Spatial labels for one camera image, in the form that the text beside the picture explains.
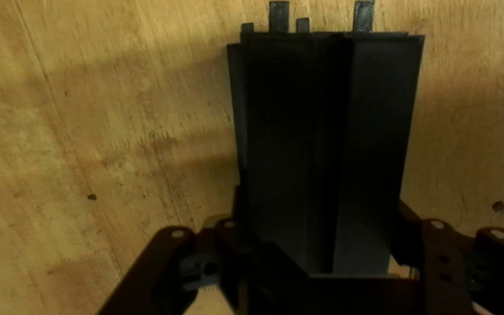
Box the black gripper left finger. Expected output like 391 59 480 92
97 218 253 315

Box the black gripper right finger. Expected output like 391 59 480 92
391 201 504 315

